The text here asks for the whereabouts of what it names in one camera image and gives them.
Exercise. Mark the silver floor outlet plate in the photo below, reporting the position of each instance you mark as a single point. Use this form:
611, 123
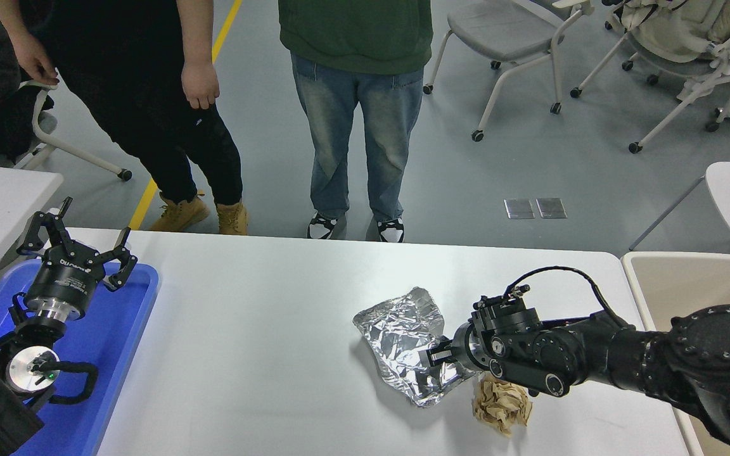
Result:
519, 208
551, 208

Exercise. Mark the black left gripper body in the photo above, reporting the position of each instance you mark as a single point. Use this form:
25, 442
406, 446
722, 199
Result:
64, 278

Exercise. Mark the cream jacket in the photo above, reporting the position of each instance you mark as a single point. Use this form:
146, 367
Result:
675, 28

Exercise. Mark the silver foil tray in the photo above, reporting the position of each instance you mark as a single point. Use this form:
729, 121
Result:
397, 335

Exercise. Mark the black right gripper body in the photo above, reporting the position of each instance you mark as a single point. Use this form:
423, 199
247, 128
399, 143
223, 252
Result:
463, 348

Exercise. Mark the person's forearm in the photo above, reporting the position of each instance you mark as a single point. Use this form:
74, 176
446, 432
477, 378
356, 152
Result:
9, 19
195, 31

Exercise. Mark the blue plastic tray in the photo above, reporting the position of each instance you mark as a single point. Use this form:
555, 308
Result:
111, 354

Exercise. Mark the white frame wheeled chair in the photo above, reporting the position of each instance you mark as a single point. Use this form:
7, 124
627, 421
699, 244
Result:
656, 130

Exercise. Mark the tan paper ball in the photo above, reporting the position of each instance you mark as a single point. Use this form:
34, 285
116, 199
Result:
498, 408

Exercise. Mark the grey seat wheeled chair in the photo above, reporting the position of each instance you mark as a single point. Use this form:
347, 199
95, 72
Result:
498, 28

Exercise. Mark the large pale plastic bin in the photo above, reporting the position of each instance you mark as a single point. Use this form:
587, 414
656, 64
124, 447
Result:
688, 285

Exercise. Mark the person's hand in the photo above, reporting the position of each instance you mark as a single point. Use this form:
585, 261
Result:
35, 62
200, 85

